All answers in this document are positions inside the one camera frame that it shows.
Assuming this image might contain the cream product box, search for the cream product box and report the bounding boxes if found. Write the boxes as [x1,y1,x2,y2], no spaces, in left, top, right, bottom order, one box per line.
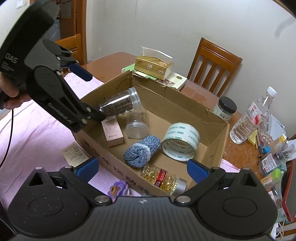
[62,142,89,167]

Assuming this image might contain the pink rectangular box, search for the pink rectangular box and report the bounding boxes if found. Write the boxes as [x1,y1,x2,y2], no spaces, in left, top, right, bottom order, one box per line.
[101,115,124,147]

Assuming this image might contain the fish oil capsule bottle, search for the fish oil capsule bottle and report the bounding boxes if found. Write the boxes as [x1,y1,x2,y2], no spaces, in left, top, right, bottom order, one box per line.
[140,164,187,197]

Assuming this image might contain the jar of brown scrunchies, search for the jar of brown scrunchies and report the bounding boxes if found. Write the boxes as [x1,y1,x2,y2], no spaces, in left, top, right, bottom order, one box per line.
[99,87,142,116]

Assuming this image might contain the purple crochet flower keychain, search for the purple crochet flower keychain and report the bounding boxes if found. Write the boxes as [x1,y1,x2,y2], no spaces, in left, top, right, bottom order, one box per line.
[107,180,130,202]

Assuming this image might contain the clear plastic jar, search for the clear plastic jar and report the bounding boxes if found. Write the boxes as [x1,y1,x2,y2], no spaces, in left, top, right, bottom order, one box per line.
[125,104,149,139]

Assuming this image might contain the blue sock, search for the blue sock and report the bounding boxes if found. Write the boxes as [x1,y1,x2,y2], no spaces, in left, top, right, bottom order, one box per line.
[123,135,161,168]

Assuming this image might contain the person left hand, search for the person left hand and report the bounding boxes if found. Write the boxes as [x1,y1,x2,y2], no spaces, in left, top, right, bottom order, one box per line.
[1,73,31,109]

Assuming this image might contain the wooden chair right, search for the wooden chair right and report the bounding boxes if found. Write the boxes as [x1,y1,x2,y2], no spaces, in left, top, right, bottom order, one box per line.
[56,34,85,65]

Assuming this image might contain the wooden chair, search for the wooden chair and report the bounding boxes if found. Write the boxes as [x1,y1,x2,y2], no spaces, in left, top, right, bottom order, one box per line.
[187,37,242,97]
[56,34,85,65]

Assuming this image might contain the large cardboard box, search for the large cardboard box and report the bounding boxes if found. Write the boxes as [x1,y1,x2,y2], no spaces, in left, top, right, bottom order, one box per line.
[74,72,229,196]

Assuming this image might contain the pink table cloth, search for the pink table cloth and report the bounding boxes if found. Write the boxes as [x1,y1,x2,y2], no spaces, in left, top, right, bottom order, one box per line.
[0,71,240,209]

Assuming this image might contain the yellow sticky notes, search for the yellow sticky notes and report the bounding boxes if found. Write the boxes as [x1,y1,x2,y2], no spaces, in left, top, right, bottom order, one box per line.
[248,130,258,145]

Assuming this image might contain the ink bottle with label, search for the ink bottle with label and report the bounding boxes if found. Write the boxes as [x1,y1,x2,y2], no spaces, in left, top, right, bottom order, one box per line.
[258,143,295,177]

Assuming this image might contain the green cap toothpick jar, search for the green cap toothpick jar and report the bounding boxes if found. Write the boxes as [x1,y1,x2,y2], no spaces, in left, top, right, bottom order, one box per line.
[261,168,283,192]

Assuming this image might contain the black lid jar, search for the black lid jar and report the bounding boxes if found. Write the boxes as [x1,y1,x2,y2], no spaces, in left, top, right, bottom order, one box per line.
[213,96,237,121]

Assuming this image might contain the gold tissue box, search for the gold tissue box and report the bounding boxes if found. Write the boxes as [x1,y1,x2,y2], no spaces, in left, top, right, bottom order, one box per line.
[134,46,174,80]

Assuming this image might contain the clear water bottle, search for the clear water bottle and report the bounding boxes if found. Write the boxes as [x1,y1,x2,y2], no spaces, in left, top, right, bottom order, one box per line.
[230,86,277,145]

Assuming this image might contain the green white book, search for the green white book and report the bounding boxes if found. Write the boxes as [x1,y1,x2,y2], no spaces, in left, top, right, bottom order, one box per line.
[121,64,187,91]

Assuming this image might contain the wooden chair far left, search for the wooden chair far left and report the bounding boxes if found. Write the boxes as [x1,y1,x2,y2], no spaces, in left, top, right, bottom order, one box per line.
[187,37,242,97]

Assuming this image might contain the black cable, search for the black cable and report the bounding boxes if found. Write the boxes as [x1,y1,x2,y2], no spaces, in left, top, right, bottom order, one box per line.
[0,108,15,168]

